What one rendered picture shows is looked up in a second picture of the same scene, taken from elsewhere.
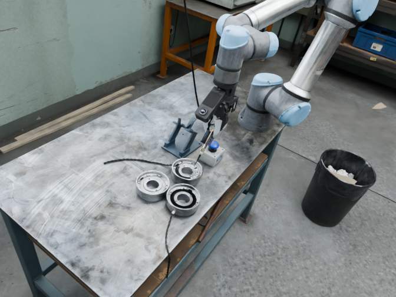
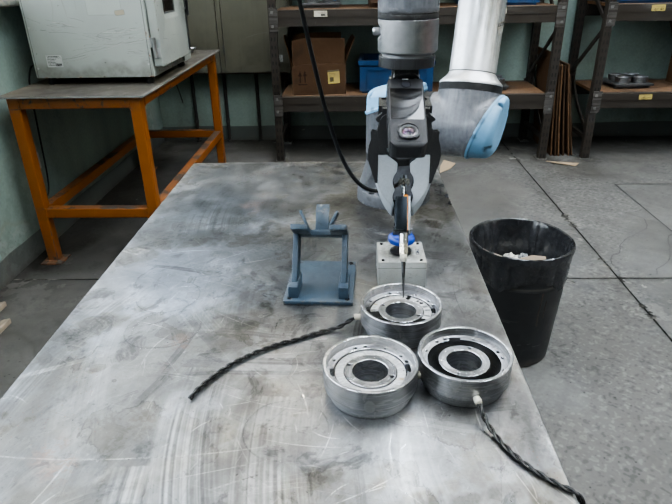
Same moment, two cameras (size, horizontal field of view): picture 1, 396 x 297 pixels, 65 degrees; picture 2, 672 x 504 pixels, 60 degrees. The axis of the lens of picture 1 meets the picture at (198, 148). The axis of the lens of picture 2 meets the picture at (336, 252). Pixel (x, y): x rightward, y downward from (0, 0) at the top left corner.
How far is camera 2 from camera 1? 0.54 m
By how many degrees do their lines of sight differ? 25
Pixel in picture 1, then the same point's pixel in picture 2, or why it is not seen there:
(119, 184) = (281, 420)
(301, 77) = (477, 49)
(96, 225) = not seen: outside the picture
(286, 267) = not seen: hidden behind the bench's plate
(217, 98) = (415, 97)
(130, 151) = (224, 342)
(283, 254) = not seen: hidden behind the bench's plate
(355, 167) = (522, 240)
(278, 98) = (449, 109)
